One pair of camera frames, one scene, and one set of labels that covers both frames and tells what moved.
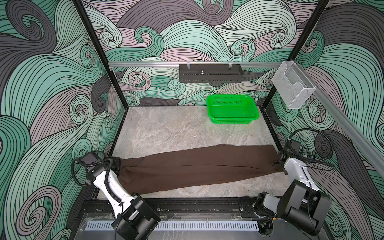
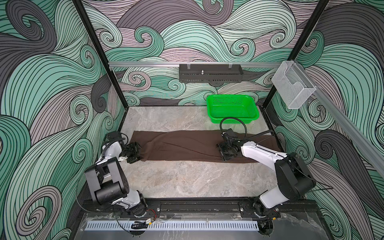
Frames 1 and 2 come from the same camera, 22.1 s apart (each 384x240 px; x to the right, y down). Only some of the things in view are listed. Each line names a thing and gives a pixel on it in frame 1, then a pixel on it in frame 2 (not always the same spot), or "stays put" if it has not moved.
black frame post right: [311, 23] stays put
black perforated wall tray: [211, 73] stays put
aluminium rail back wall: [125, 65] stays put
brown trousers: [198, 168] to [196, 146]
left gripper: [115, 161] to [134, 146]
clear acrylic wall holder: [292, 86] stays put
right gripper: [286, 173] to [225, 157]
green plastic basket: [231, 109] stays put
